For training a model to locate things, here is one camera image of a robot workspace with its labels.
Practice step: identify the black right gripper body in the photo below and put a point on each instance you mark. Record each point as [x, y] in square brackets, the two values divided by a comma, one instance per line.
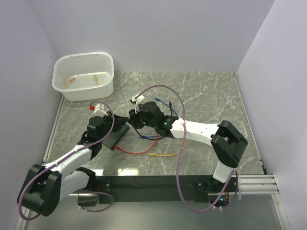
[143, 121]

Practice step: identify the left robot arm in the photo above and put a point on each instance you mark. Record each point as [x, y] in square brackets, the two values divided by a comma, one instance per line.
[69, 163]

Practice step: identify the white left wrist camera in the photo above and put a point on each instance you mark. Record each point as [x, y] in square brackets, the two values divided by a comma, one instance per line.
[98, 110]

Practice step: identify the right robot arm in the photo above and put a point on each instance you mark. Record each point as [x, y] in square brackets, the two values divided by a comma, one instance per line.
[228, 143]

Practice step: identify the white plastic tub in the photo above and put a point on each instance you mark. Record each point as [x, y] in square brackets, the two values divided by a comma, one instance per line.
[84, 76]

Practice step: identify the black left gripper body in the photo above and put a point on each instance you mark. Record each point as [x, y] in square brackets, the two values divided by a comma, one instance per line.
[108, 122]

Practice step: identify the aluminium rail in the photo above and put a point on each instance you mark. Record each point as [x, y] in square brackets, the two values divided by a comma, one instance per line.
[247, 184]

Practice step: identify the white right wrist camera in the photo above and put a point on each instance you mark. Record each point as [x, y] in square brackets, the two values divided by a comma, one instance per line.
[137, 101]

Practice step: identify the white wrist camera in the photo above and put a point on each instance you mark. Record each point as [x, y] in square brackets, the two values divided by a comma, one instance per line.
[98, 110]
[137, 101]

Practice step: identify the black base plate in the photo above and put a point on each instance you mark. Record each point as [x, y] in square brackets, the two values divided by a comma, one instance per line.
[197, 188]

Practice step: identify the black network switch box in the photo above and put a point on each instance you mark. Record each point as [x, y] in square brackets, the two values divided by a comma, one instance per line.
[114, 137]

